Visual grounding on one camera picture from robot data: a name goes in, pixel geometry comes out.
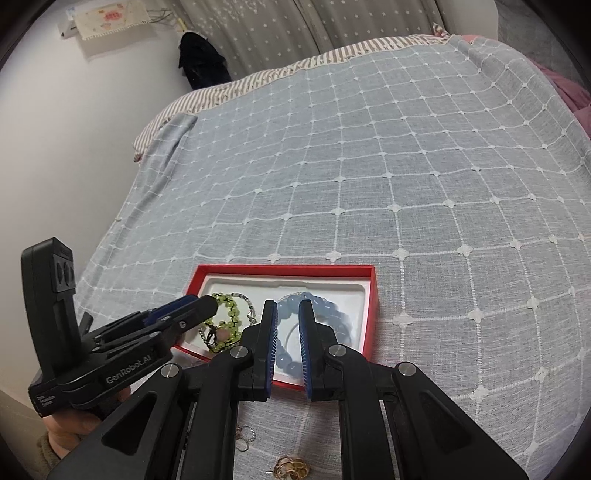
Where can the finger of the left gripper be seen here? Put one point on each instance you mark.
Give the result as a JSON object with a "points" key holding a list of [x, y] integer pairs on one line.
{"points": [[172, 327], [152, 316]]}

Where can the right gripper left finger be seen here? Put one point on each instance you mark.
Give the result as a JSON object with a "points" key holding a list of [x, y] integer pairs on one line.
{"points": [[255, 381]]}

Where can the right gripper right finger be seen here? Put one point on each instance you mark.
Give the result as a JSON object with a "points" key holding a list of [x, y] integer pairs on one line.
{"points": [[320, 354]]}

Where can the gold ring cluster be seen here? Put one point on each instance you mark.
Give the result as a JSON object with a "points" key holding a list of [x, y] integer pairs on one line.
{"points": [[291, 468]]}

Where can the red jewelry box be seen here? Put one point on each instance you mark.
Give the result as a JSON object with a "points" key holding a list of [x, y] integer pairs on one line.
{"points": [[343, 297]]}

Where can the person left hand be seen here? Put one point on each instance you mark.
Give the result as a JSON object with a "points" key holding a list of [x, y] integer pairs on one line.
{"points": [[66, 429]]}

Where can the silver gold small rings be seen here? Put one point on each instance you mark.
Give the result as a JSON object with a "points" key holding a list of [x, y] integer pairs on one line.
{"points": [[244, 438]]}

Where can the grey checked bedspread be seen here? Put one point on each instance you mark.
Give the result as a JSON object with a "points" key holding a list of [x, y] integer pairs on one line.
{"points": [[455, 169]]}

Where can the grey dotted curtain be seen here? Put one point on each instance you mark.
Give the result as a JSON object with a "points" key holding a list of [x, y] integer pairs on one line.
{"points": [[260, 35]]}

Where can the white air conditioner cover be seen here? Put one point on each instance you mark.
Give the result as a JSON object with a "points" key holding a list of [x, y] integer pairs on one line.
{"points": [[94, 19]]}

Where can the pink pillow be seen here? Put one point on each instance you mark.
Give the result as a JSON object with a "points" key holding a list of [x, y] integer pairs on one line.
{"points": [[576, 97]]}

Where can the black garment on wall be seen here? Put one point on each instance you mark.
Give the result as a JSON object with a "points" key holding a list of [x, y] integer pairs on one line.
{"points": [[200, 62]]}

